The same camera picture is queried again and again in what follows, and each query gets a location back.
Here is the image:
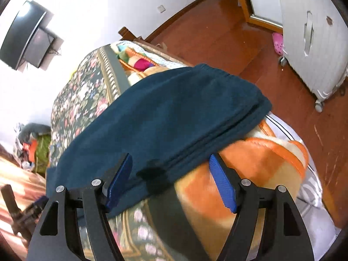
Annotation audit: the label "dark teal fleece pants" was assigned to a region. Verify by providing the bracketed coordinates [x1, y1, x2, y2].
[46, 64, 272, 216]

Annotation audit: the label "pink orange curtain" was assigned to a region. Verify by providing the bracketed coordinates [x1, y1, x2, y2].
[1, 147, 45, 260]

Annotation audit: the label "orange box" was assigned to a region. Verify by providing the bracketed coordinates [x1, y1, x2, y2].
[23, 140, 38, 163]

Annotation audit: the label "green floral storage box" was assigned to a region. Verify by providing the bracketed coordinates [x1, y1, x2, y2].
[34, 134, 51, 177]

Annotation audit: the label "grey plush pillow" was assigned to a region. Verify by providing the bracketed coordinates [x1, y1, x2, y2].
[18, 123, 51, 144]

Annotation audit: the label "orange cream blanket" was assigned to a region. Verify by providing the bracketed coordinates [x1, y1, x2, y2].
[116, 46, 311, 261]

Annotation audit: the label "floral green bedspread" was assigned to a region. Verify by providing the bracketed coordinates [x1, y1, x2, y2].
[46, 41, 180, 260]

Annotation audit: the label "pink slipper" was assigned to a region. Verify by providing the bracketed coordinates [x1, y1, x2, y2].
[272, 32, 283, 56]

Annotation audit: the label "white suitcase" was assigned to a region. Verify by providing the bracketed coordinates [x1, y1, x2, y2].
[279, 0, 347, 112]

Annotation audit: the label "small black wall monitor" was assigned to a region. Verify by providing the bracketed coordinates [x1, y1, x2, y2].
[23, 28, 55, 68]

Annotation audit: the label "wall-mounted black television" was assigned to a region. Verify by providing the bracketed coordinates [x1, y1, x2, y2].
[1, 1, 47, 70]

